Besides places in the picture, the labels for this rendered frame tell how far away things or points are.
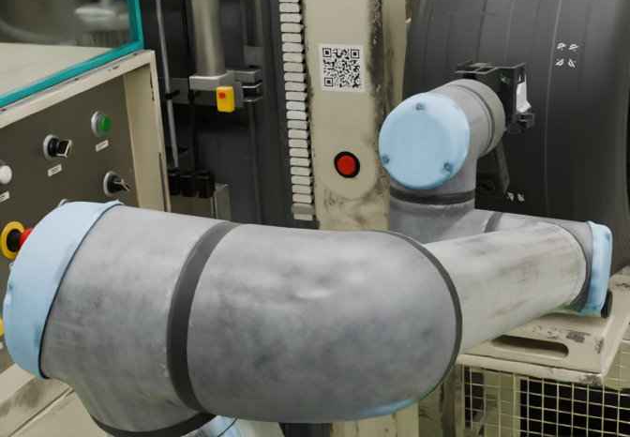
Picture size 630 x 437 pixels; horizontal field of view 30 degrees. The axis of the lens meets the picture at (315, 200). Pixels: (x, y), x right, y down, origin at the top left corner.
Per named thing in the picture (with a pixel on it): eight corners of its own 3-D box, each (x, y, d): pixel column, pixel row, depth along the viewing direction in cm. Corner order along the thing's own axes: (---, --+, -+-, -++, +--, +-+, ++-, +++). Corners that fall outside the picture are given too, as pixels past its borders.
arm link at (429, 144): (370, 191, 121) (373, 95, 119) (412, 167, 132) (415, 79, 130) (457, 202, 117) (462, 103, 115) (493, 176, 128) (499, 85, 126)
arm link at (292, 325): (394, 258, 60) (626, 212, 122) (185, 226, 65) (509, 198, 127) (371, 478, 61) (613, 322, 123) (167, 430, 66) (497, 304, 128)
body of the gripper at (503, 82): (530, 62, 141) (502, 75, 130) (527, 132, 143) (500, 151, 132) (468, 59, 144) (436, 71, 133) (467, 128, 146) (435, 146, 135)
